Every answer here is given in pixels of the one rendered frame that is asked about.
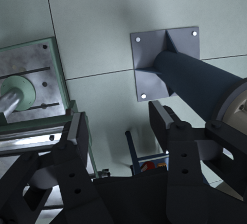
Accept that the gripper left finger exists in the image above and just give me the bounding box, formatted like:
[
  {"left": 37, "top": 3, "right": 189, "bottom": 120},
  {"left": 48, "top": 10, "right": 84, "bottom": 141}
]
[{"left": 0, "top": 111, "right": 115, "bottom": 224}]

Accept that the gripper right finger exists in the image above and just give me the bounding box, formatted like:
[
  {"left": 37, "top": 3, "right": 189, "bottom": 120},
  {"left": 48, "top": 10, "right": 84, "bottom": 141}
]
[{"left": 148, "top": 100, "right": 247, "bottom": 224}]

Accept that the green drill press body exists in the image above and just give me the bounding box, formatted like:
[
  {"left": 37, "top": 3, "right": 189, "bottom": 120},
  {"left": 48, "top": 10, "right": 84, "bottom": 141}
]
[{"left": 0, "top": 36, "right": 79, "bottom": 132}]

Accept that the small dark metal knob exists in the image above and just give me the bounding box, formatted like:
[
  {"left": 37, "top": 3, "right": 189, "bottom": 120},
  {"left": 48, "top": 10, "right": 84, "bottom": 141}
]
[{"left": 97, "top": 168, "right": 111, "bottom": 179}]

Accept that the red round object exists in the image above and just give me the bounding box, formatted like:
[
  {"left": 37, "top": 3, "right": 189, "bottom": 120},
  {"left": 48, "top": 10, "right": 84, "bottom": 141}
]
[{"left": 140, "top": 161, "right": 155, "bottom": 173}]

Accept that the blue cart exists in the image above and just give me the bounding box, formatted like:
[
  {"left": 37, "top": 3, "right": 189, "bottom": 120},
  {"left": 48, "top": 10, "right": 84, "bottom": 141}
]
[{"left": 125, "top": 130, "right": 170, "bottom": 176}]

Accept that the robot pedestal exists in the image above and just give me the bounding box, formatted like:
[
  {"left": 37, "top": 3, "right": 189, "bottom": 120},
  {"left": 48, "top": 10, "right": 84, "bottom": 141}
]
[{"left": 130, "top": 26, "right": 247, "bottom": 186}]

